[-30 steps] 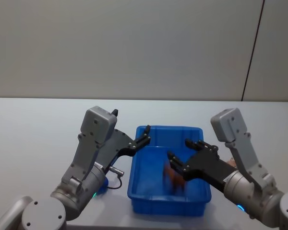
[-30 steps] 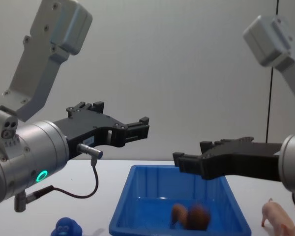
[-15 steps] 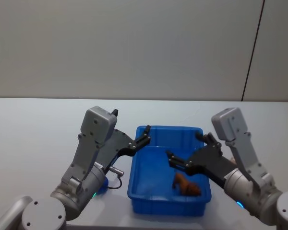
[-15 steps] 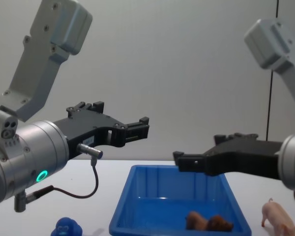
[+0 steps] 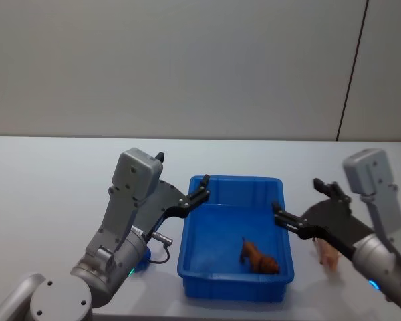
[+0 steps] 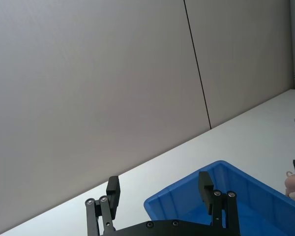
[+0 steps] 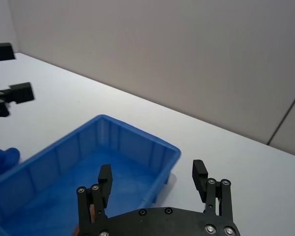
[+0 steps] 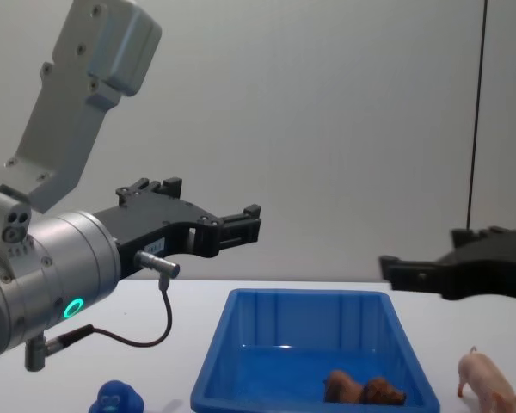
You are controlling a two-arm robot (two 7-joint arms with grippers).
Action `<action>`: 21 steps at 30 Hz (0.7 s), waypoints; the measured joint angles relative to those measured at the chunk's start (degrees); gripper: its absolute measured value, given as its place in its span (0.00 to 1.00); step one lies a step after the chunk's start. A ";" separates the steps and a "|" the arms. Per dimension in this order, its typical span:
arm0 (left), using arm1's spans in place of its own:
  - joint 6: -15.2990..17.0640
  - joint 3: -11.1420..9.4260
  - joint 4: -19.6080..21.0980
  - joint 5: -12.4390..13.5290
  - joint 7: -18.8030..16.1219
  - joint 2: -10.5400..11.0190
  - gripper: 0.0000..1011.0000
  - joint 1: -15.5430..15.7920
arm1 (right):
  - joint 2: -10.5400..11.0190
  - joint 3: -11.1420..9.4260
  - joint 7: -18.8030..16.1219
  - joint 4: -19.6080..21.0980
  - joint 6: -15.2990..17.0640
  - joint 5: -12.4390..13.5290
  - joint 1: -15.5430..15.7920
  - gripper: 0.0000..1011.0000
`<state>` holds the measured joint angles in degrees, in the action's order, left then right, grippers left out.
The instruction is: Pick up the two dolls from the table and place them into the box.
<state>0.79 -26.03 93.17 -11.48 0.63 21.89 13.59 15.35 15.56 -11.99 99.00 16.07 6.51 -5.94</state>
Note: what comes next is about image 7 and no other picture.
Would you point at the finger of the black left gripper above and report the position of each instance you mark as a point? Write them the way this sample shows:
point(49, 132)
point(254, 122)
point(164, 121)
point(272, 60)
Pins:
point(20, 93)
point(2, 51)

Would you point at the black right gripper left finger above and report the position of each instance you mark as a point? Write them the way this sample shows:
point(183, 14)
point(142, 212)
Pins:
point(104, 182)

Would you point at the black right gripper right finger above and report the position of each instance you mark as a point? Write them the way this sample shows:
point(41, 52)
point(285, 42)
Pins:
point(200, 182)

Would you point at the blue rounded plastic object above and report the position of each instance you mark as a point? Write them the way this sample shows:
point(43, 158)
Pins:
point(5, 157)

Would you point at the blue plastic bin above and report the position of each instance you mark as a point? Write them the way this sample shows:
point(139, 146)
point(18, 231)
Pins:
point(127, 172)

